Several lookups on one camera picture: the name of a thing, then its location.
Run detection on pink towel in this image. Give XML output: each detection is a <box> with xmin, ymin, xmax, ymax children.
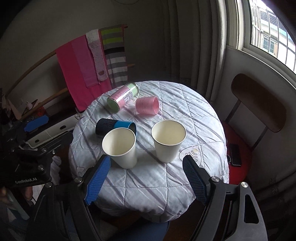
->
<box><xmin>56</xmin><ymin>35</ymin><xmax>112</xmax><ymax>112</ymax></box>

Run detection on striped grey green scarf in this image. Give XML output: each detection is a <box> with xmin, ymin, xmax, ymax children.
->
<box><xmin>99</xmin><ymin>25</ymin><xmax>128</xmax><ymax>87</ymax></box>

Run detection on black phone on chair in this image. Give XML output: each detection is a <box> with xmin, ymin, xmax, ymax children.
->
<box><xmin>229</xmin><ymin>144</ymin><xmax>242</xmax><ymax>167</ymax></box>

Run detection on brown backed red chair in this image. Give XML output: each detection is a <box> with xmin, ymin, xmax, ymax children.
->
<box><xmin>222</xmin><ymin>73</ymin><xmax>287</xmax><ymax>184</ymax></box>

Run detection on wooden towel rack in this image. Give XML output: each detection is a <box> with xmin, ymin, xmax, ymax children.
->
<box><xmin>4</xmin><ymin>24</ymin><xmax>136</xmax><ymax>121</ymax></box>

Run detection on pink plastic cup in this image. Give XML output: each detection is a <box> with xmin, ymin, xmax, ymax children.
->
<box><xmin>135</xmin><ymin>96</ymin><xmax>159</xmax><ymax>115</ymax></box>

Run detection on pink knitted scarf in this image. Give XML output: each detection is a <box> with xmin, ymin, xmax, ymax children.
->
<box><xmin>86</xmin><ymin>29</ymin><xmax>108</xmax><ymax>82</ymax></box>

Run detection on white paper cup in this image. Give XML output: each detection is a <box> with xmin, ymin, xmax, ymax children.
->
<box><xmin>102</xmin><ymin>128</ymin><xmax>137</xmax><ymax>169</ymax></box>
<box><xmin>151</xmin><ymin>120</ymin><xmax>187</xmax><ymax>163</ymax></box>

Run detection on grey curtain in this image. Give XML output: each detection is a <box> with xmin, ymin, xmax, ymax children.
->
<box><xmin>161</xmin><ymin>1</ymin><xmax>227</xmax><ymax>103</ymax></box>

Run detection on blue and black cup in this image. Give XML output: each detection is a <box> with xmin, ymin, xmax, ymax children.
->
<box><xmin>95</xmin><ymin>118</ymin><xmax>137</xmax><ymax>137</ymax></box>

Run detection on window with white frame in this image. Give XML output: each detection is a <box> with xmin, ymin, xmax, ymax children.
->
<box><xmin>225</xmin><ymin>1</ymin><xmax>295</xmax><ymax>79</ymax></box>

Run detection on pink and green bottle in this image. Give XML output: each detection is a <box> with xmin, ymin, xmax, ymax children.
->
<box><xmin>107</xmin><ymin>82</ymin><xmax>139</xmax><ymax>113</ymax></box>

